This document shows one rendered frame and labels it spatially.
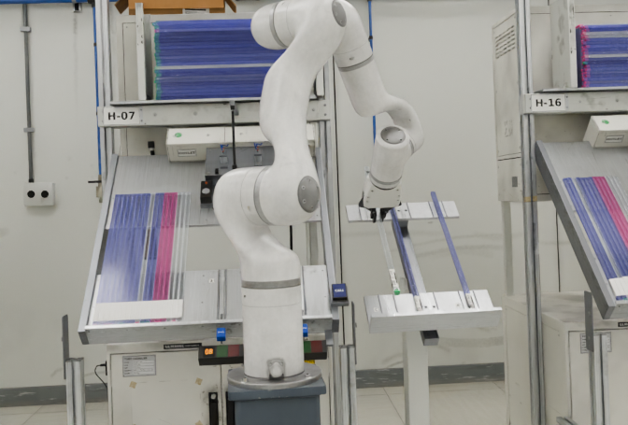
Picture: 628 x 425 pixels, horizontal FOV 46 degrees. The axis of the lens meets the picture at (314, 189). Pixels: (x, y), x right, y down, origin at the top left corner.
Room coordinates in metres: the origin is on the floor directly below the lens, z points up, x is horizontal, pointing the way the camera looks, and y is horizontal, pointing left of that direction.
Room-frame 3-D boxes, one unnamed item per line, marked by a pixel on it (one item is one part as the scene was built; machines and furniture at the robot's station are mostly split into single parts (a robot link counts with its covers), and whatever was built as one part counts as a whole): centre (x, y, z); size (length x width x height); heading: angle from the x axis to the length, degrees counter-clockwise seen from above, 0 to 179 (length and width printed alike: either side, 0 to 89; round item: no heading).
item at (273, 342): (1.47, 0.09, 0.79); 0.19 x 0.19 x 0.18
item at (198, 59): (2.49, 0.26, 1.52); 0.51 x 0.13 x 0.27; 93
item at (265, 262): (1.49, 0.12, 1.00); 0.19 x 0.12 x 0.24; 53
